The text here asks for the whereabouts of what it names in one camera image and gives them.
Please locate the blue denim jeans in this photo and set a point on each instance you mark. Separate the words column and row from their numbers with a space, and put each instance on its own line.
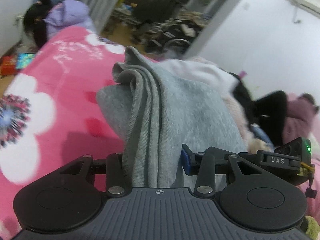
column 262, row 136

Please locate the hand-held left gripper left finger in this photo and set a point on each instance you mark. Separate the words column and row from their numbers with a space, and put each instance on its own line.
column 116, row 162

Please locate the light pink quilt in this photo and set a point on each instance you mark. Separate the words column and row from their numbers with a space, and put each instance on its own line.
column 315, row 207

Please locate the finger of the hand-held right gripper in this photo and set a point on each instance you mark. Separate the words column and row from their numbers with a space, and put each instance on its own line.
column 220, row 151

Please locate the pink white knit sweater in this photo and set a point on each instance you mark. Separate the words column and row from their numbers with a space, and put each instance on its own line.
column 237, row 120

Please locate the white garment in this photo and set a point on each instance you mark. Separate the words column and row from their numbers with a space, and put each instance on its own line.
column 200, row 70

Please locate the yellow fleece clothing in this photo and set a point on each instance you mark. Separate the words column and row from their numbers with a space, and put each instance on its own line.
column 312, row 227

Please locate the pink floral blanket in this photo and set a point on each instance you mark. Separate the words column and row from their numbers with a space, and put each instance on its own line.
column 62, row 62

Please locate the black garment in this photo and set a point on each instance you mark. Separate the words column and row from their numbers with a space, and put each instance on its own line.
column 242, row 97

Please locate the grey pants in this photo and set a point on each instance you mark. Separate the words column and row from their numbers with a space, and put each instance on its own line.
column 175, row 105

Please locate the dark clutter pile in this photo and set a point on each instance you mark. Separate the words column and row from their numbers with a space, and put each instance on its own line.
column 155, row 30

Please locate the red package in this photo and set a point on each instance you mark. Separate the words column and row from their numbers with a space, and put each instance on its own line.
column 8, row 67

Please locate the small purple item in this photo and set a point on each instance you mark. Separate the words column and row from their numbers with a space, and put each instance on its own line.
column 242, row 74

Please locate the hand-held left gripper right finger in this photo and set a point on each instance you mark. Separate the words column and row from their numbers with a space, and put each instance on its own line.
column 186, row 158

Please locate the white air conditioner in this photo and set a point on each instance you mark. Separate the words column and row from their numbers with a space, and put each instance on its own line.
column 307, row 2

